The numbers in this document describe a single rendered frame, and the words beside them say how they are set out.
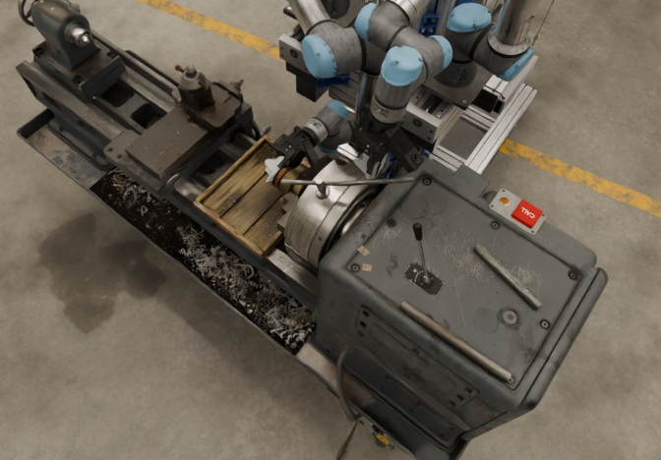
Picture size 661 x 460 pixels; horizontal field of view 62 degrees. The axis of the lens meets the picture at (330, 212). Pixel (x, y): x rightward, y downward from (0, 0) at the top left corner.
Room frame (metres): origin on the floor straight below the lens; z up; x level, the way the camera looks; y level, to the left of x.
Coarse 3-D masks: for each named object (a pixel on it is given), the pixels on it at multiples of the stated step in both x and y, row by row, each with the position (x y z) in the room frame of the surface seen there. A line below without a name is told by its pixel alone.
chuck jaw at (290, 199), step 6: (288, 192) 0.82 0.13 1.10; (288, 198) 0.80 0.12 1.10; (294, 198) 0.80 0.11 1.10; (288, 204) 0.78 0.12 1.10; (294, 204) 0.78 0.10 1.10; (282, 210) 0.76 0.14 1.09; (288, 210) 0.76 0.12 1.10; (282, 216) 0.74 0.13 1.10; (288, 216) 0.74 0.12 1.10; (282, 222) 0.72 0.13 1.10; (282, 228) 0.71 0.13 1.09; (288, 240) 0.67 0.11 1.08
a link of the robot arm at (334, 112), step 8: (328, 104) 1.15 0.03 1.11; (336, 104) 1.14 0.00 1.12; (320, 112) 1.11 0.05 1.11; (328, 112) 1.11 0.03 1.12; (336, 112) 1.12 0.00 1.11; (344, 112) 1.13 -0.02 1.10; (320, 120) 1.08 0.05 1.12; (328, 120) 1.08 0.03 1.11; (336, 120) 1.10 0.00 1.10; (328, 128) 1.06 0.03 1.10; (336, 128) 1.09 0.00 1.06
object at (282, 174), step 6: (282, 168) 0.89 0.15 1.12; (288, 168) 0.89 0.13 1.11; (276, 174) 0.87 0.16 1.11; (282, 174) 0.87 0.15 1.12; (288, 174) 0.87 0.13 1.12; (294, 174) 0.87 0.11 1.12; (276, 180) 0.86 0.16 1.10; (276, 186) 0.85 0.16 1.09; (282, 186) 0.84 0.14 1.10; (288, 186) 0.83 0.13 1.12; (294, 186) 0.84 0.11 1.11; (300, 186) 0.84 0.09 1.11; (282, 192) 0.83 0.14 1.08; (294, 192) 0.82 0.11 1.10; (300, 192) 0.85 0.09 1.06
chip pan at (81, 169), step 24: (48, 144) 1.31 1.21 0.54; (72, 144) 1.32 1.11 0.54; (72, 168) 1.20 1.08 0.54; (96, 168) 1.21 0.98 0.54; (312, 360) 0.48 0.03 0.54; (336, 384) 0.40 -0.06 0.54; (360, 408) 0.33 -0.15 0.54; (384, 408) 0.33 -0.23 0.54; (408, 432) 0.26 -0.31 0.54; (432, 456) 0.20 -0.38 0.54
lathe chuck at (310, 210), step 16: (352, 160) 0.89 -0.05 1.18; (320, 176) 0.79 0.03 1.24; (336, 176) 0.80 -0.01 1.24; (352, 176) 0.81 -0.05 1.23; (304, 192) 0.75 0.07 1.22; (336, 192) 0.75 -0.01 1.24; (304, 208) 0.71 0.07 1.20; (320, 208) 0.71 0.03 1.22; (288, 224) 0.69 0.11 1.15; (304, 224) 0.68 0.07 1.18; (320, 224) 0.67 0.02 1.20; (304, 240) 0.65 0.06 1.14; (304, 256) 0.63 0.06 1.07
